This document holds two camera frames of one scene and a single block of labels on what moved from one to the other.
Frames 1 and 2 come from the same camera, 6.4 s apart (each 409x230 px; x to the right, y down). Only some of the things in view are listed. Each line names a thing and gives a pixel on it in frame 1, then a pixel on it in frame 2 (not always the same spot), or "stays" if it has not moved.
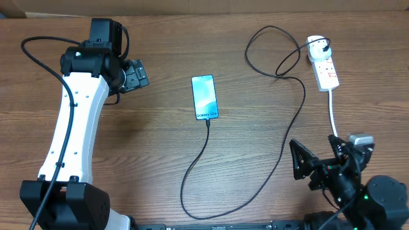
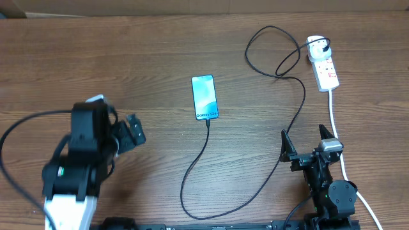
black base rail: x=274 y=225 stays
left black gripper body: x=135 y=76 -> x=124 y=140
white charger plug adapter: x=315 y=49 stays
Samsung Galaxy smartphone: x=204 y=97 stays
